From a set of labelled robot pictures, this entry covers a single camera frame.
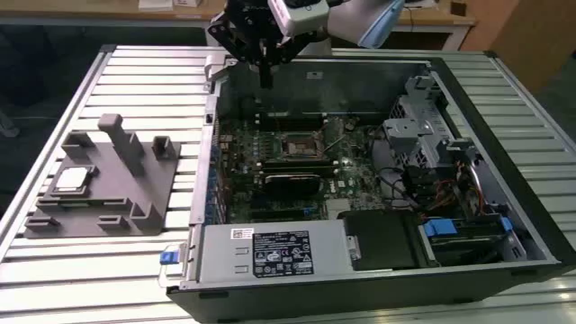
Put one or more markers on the small black box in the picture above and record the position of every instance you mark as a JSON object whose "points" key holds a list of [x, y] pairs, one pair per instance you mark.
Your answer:
{"points": [[459, 8]]}

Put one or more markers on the small silver heatsink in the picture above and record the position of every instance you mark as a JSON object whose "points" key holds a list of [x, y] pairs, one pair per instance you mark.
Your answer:
{"points": [[339, 206]]}

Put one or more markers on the blue case latch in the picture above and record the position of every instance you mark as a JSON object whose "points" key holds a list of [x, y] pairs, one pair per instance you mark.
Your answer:
{"points": [[168, 257]]}

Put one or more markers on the black open PC case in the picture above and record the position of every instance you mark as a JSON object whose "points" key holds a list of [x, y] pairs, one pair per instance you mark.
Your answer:
{"points": [[360, 303]]}

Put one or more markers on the grey metal drive cage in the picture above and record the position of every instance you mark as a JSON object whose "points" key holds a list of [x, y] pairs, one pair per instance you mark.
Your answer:
{"points": [[404, 130]]}

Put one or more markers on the grey furniture leg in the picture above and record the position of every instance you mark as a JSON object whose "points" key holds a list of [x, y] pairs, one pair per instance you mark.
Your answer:
{"points": [[8, 128]]}

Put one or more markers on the silver CPU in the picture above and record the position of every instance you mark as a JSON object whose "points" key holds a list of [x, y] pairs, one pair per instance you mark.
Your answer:
{"points": [[74, 179]]}

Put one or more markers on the wooden desk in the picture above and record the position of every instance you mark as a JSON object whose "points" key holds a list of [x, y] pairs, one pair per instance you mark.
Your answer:
{"points": [[158, 15]]}

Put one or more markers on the black graphics card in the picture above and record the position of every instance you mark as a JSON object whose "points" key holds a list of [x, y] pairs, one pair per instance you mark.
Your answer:
{"points": [[292, 185]]}

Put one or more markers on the blue plastic clip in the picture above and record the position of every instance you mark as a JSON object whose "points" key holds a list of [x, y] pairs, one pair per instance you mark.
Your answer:
{"points": [[506, 225]]}

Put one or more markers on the black RAM slot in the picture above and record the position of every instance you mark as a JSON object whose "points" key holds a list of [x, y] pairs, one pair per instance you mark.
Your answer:
{"points": [[292, 116], [296, 171], [292, 120], [292, 124], [296, 161], [296, 168], [292, 128], [296, 164]]}

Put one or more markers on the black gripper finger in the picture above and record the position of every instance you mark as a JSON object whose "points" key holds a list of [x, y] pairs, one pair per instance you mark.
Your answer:
{"points": [[223, 33], [295, 47]]}

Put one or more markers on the white paper box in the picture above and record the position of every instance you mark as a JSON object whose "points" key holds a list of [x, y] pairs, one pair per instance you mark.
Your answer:
{"points": [[155, 4], [187, 2]]}

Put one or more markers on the hard disk in blue carrier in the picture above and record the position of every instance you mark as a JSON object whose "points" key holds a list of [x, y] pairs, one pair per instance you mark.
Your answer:
{"points": [[439, 229]]}

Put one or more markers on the green motherboard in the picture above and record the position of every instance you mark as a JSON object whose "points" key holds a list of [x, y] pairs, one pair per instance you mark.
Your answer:
{"points": [[360, 168]]}

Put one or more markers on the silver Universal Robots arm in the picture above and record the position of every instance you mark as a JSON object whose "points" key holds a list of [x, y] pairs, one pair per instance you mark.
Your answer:
{"points": [[347, 23]]}

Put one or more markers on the wooden cabinet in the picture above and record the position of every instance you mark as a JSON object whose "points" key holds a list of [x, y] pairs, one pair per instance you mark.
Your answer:
{"points": [[540, 40]]}

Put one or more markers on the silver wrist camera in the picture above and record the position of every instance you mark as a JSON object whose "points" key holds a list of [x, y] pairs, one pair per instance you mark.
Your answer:
{"points": [[306, 17]]}

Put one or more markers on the round coin battery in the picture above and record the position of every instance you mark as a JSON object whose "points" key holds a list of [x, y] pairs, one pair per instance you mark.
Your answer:
{"points": [[350, 125]]}

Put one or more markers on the black expansion slot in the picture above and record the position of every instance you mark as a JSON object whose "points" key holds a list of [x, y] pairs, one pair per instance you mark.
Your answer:
{"points": [[275, 213]]}

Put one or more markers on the silver power supply unit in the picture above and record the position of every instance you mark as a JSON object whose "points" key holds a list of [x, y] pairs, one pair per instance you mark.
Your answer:
{"points": [[220, 256]]}

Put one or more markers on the CPU socket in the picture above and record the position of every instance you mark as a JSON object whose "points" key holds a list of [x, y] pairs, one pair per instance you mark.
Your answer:
{"points": [[300, 147]]}

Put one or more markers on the grey parts rack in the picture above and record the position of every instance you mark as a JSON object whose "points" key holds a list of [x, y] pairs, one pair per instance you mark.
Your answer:
{"points": [[112, 202]]}

